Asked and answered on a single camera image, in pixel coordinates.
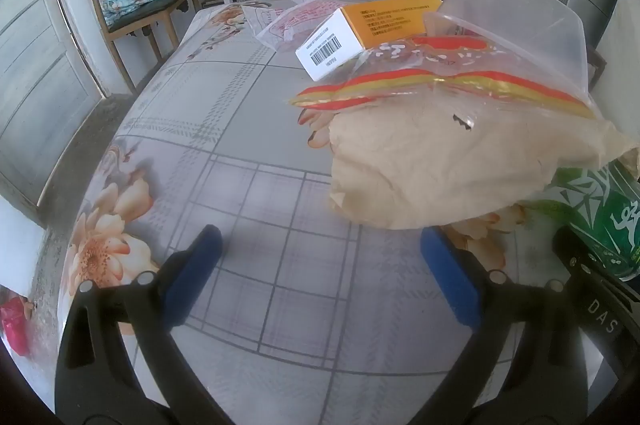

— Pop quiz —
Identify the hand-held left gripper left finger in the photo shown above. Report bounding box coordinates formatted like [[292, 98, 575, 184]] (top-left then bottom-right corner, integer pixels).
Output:
[[55, 225, 236, 425]]

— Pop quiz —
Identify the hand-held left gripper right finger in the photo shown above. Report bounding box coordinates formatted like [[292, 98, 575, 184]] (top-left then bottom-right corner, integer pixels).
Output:
[[420, 226, 601, 425]]

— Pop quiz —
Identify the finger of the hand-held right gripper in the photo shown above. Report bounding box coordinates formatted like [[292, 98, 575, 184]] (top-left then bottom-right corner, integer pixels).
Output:
[[552, 225, 640, 386]]

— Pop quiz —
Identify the green label drink bottle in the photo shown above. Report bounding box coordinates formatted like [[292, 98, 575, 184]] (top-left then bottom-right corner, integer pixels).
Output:
[[520, 160, 640, 283]]

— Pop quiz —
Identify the brown paper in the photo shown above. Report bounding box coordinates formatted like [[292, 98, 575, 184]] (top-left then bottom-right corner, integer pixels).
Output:
[[327, 97, 640, 231]]

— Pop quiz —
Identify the clear plastic container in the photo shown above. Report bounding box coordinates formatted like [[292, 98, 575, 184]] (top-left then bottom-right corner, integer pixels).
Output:
[[422, 0, 591, 106]]

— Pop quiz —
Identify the floral tablecloth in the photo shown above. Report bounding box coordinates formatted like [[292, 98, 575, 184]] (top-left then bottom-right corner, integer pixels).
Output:
[[57, 0, 640, 425]]

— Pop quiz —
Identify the red plastic bag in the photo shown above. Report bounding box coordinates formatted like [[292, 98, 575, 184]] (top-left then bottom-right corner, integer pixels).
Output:
[[0, 295, 33, 358]]

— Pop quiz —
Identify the clear red-striped plastic bag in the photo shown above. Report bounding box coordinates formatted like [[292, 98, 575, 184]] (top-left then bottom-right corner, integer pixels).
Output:
[[290, 35, 598, 120]]

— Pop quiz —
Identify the grey-white door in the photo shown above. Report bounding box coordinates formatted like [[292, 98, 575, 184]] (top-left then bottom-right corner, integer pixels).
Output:
[[0, 0, 106, 216]]

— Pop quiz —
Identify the orange and white carton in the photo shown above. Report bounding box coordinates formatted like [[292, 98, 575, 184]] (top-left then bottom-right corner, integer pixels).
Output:
[[295, 0, 446, 82]]

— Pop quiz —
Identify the wooden chair with green seat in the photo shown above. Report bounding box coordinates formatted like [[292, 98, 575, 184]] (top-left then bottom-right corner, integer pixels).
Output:
[[87, 0, 201, 93]]

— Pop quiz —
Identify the pink printed plastic bag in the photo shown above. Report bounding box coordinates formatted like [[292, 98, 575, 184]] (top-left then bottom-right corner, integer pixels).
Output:
[[240, 0, 351, 53]]

